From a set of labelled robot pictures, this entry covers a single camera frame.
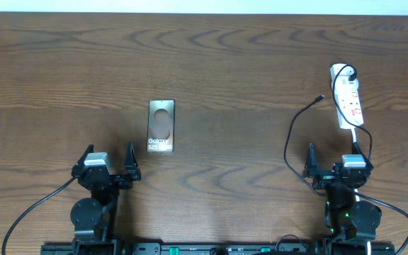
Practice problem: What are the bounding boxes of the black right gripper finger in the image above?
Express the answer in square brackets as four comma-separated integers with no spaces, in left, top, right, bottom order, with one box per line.
[302,143,318,177]
[352,142,373,169]

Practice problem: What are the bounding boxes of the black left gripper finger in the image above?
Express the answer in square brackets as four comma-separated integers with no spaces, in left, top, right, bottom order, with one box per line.
[71,144,94,176]
[124,142,140,174]

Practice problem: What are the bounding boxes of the Galaxy S25 Ultra smartphone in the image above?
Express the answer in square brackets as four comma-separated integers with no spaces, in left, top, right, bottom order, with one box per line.
[147,99,175,153]

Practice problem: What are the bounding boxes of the black USB-C charger cable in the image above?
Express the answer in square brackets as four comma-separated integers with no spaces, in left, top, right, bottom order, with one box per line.
[283,64,373,197]

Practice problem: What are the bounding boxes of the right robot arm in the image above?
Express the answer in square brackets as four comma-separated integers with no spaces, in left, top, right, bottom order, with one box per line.
[303,143,382,254]

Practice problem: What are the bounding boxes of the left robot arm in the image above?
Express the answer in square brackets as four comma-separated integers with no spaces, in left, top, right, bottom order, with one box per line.
[70,142,141,254]

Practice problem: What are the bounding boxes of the white power strip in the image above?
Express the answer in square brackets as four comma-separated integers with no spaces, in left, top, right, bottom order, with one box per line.
[329,63,363,130]

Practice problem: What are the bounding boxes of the white power strip cord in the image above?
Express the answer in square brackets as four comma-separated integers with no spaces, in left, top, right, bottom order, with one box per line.
[350,127,373,255]

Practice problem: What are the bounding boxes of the black left camera cable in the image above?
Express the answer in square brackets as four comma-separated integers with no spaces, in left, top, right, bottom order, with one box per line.
[1,176,77,255]

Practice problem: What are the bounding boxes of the black camera cable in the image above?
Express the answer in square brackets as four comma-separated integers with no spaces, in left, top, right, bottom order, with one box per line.
[341,183,408,255]
[1,176,77,255]

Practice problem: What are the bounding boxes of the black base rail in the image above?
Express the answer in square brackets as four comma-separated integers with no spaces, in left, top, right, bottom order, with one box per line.
[40,242,396,255]

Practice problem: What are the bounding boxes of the black right camera cable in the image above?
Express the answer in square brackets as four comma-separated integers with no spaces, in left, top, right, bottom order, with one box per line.
[341,183,408,255]

